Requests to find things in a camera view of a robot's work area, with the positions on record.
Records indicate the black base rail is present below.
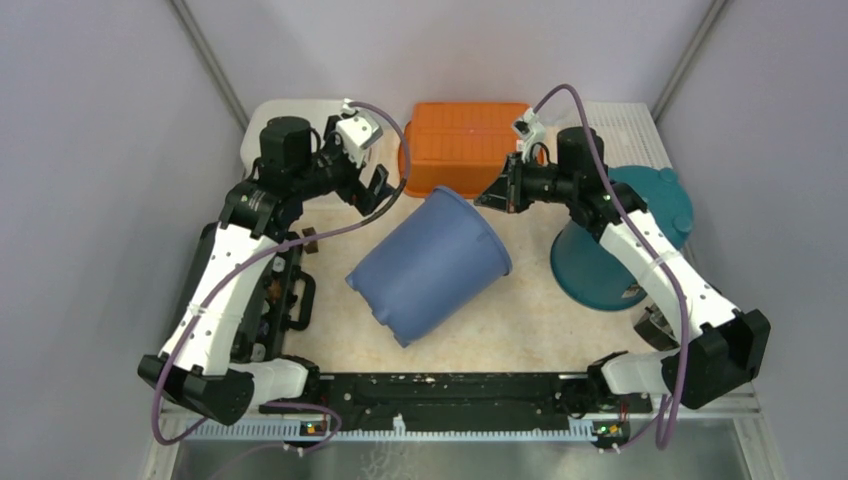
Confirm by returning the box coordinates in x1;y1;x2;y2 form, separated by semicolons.
299;372;653;432

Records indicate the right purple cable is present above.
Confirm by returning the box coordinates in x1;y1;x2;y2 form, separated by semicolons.
533;84;690;452

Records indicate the purple cable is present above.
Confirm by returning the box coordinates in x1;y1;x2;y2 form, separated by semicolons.
152;100;413;446
533;84;690;452

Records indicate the orange plastic tub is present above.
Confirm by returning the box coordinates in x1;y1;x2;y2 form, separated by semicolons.
404;102;529;199

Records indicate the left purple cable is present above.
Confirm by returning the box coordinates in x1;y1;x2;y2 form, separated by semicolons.
152;100;413;446

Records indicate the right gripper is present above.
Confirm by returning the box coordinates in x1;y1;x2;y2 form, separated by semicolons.
474;152;576;215

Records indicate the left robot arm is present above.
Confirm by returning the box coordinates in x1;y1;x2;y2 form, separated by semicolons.
137;105;398;425

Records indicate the black case on left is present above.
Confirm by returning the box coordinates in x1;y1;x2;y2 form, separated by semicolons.
175;223;316;364

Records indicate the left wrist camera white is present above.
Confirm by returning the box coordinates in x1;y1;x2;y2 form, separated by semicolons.
335;98;383;169

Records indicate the blue bucket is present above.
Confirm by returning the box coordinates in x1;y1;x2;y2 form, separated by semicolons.
346;186;512;348

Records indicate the teal bucket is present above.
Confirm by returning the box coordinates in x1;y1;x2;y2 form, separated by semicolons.
550;165;694;311

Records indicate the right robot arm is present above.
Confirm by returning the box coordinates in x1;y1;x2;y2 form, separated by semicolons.
474;127;771;412

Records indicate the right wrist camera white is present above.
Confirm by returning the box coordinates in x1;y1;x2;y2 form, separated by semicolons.
512;107;547;163

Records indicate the small black clear box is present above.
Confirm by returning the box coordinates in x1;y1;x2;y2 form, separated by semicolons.
634;304;679;351

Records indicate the white perforated basket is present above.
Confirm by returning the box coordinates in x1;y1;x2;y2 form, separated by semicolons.
584;101;672;170

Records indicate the translucent white plastic tub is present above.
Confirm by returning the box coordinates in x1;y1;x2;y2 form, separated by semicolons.
240;98;397;183

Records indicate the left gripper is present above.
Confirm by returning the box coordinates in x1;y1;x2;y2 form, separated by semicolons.
293;116;395;216

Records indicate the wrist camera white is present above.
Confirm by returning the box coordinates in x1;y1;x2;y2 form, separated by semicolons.
335;98;383;169
512;107;547;163

